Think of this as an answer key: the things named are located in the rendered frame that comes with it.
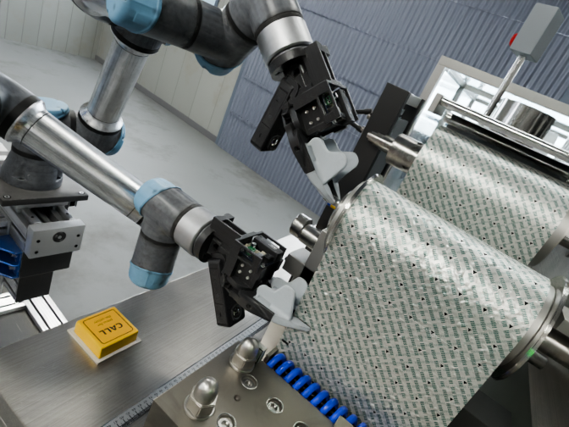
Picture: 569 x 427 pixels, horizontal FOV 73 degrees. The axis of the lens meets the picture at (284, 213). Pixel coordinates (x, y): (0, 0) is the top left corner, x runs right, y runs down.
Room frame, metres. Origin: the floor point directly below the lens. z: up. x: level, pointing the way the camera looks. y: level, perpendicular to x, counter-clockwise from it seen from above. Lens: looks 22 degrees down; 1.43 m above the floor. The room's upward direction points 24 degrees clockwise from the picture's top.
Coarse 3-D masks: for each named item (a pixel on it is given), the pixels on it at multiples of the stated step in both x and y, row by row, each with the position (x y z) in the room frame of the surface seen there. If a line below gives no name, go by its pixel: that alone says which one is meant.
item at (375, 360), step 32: (320, 288) 0.46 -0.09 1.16; (352, 288) 0.45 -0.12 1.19; (320, 320) 0.46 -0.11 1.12; (352, 320) 0.44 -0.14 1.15; (384, 320) 0.43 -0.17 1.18; (288, 352) 0.46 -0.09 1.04; (320, 352) 0.45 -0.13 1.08; (352, 352) 0.43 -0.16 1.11; (384, 352) 0.42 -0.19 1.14; (416, 352) 0.41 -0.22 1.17; (448, 352) 0.40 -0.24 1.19; (320, 384) 0.44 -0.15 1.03; (352, 384) 0.42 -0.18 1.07; (384, 384) 0.41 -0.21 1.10; (416, 384) 0.40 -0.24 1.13; (448, 384) 0.39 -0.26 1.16; (480, 384) 0.38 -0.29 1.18; (384, 416) 0.40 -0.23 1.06; (416, 416) 0.39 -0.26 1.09; (448, 416) 0.38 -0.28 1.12
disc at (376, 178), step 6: (378, 174) 0.54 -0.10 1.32; (366, 180) 0.50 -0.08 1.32; (372, 180) 0.51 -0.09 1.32; (378, 180) 0.54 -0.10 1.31; (360, 186) 0.49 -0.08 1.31; (366, 186) 0.50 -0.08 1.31; (360, 192) 0.48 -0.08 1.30; (354, 198) 0.48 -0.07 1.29; (348, 204) 0.47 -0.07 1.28; (342, 210) 0.47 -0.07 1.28; (348, 210) 0.47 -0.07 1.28; (342, 216) 0.47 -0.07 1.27; (336, 222) 0.46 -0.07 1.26; (336, 228) 0.46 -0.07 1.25; (330, 234) 0.46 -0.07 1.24; (330, 240) 0.47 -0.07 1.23; (324, 246) 0.47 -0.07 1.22; (324, 252) 0.47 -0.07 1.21
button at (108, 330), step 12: (108, 312) 0.51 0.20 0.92; (84, 324) 0.46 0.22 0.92; (96, 324) 0.47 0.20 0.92; (108, 324) 0.48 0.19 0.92; (120, 324) 0.49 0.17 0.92; (132, 324) 0.50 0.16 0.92; (84, 336) 0.45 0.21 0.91; (96, 336) 0.45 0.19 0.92; (108, 336) 0.46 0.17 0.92; (120, 336) 0.47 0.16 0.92; (132, 336) 0.49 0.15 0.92; (96, 348) 0.44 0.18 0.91; (108, 348) 0.45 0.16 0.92
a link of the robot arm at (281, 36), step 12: (276, 24) 0.57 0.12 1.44; (288, 24) 0.57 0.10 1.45; (300, 24) 0.58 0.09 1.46; (264, 36) 0.57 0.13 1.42; (276, 36) 0.56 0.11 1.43; (288, 36) 0.56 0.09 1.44; (300, 36) 0.57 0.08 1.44; (264, 48) 0.57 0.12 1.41; (276, 48) 0.56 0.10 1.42; (288, 48) 0.56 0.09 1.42; (264, 60) 0.58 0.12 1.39
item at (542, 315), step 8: (360, 184) 0.52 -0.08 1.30; (352, 192) 0.50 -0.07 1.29; (336, 216) 0.48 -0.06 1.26; (328, 232) 0.48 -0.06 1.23; (552, 288) 0.43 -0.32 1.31; (552, 296) 0.41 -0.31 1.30; (544, 304) 0.40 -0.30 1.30; (544, 312) 0.39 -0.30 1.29; (536, 320) 0.39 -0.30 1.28; (536, 328) 0.38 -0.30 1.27; (528, 336) 0.38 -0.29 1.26; (520, 344) 0.38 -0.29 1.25; (512, 352) 0.38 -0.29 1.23; (504, 360) 0.39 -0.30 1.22
